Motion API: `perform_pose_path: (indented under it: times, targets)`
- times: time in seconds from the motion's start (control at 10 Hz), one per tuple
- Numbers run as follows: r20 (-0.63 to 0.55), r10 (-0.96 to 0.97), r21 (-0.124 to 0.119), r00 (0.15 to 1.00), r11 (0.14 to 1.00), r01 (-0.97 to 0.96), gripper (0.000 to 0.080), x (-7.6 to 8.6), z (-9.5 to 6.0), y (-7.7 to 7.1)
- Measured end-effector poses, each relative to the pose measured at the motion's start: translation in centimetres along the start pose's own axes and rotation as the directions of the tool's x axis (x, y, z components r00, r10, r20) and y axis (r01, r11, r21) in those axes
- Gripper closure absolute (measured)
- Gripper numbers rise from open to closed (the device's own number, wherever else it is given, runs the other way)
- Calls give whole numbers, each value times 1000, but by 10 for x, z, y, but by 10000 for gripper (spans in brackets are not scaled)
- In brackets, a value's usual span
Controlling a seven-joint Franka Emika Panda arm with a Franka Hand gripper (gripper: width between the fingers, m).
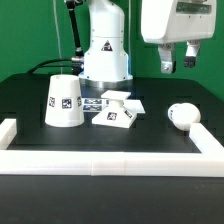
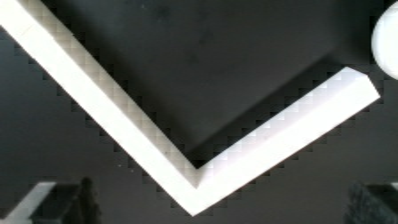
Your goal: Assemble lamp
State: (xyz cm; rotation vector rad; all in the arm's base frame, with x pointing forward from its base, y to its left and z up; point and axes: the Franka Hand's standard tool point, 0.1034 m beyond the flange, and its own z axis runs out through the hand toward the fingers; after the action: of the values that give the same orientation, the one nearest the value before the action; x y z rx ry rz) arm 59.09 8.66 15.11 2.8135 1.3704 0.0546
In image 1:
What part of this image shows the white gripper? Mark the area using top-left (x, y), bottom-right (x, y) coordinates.
top-left (141, 0), bottom-right (217, 74)

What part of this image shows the white lamp bulb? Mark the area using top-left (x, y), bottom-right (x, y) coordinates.
top-left (167, 103), bottom-right (201, 131)

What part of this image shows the white lamp base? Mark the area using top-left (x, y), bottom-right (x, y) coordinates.
top-left (92, 90), bottom-right (137, 128)

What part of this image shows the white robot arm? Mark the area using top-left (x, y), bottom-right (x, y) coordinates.
top-left (80, 0), bottom-right (217, 88)

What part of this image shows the white lamp shade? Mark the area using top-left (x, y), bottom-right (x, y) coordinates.
top-left (45, 74), bottom-right (84, 127)

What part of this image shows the white marker sheet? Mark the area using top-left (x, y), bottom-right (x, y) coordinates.
top-left (82, 98), bottom-right (145, 114)

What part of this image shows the white U-shaped fence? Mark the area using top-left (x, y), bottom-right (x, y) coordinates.
top-left (0, 119), bottom-right (224, 177)

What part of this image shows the black cable bundle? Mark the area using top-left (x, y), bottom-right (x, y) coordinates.
top-left (27, 0), bottom-right (85, 76)

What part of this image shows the thin white cable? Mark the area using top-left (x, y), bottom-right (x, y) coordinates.
top-left (52, 0), bottom-right (64, 76)

